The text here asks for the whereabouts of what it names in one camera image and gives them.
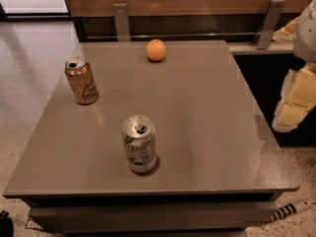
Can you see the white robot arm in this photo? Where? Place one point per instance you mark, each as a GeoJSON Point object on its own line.
{"type": "Point", "coordinates": [304, 42]}

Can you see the left metal wall bracket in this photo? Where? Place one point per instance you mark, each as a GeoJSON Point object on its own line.
{"type": "Point", "coordinates": [121, 21]}

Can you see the black object bottom left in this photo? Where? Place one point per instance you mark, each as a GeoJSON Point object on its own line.
{"type": "Point", "coordinates": [6, 225]}

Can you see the metal wall bracket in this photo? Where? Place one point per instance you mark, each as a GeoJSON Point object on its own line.
{"type": "Point", "coordinates": [264, 36]}
{"type": "Point", "coordinates": [121, 21]}

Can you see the gold soda can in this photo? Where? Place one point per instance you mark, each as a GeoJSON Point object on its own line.
{"type": "Point", "coordinates": [81, 80]}

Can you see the green white 7up can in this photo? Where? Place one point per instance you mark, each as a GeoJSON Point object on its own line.
{"type": "Point", "coordinates": [139, 141]}

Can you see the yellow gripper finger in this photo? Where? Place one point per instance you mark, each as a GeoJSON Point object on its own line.
{"type": "Point", "coordinates": [298, 98]}
{"type": "Point", "coordinates": [286, 33]}

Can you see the grey square table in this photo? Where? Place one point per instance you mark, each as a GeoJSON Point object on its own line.
{"type": "Point", "coordinates": [177, 146]}

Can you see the orange fruit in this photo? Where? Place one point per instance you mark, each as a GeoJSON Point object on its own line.
{"type": "Point", "coordinates": [156, 50]}

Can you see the right metal wall bracket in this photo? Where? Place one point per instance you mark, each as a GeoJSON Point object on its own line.
{"type": "Point", "coordinates": [264, 36]}

